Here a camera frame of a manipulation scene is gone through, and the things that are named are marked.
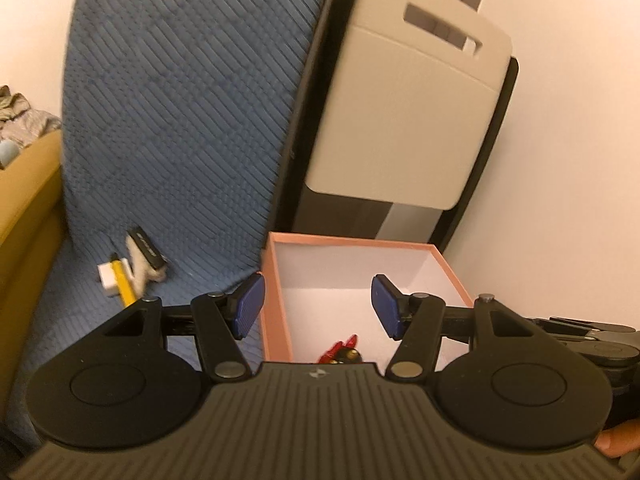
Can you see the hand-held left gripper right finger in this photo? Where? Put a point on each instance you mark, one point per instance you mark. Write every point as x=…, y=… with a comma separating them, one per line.
x=387, y=307

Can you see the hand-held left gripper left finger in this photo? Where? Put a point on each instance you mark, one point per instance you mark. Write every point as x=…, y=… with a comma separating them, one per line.
x=248, y=307

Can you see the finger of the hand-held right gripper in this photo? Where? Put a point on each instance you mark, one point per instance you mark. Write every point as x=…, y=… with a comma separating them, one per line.
x=575, y=327

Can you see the pink cardboard box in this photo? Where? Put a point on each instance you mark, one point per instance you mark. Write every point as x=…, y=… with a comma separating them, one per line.
x=330, y=280

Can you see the black brush with white fleece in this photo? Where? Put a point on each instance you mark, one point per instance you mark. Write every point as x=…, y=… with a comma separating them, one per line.
x=145, y=255

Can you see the white charger plug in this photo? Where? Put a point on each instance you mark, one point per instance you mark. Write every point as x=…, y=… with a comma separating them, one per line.
x=107, y=277

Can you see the person's right hand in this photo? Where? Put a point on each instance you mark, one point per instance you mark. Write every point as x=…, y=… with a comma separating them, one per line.
x=617, y=442

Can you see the red black pig figurine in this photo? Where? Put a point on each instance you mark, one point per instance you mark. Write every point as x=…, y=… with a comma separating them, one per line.
x=342, y=352

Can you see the beige and black folding table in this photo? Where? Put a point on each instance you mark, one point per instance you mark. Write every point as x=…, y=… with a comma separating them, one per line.
x=410, y=110

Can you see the blue textured cushion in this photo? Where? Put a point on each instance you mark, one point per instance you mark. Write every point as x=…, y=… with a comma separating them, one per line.
x=175, y=110

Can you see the yellow sofa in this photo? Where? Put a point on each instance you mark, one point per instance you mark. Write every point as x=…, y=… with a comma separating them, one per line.
x=27, y=240

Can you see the pale plush toy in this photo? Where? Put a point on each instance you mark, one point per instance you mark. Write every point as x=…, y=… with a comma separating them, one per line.
x=7, y=152

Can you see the grey crumpled clothing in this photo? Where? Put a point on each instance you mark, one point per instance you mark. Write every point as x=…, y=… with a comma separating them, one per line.
x=22, y=115

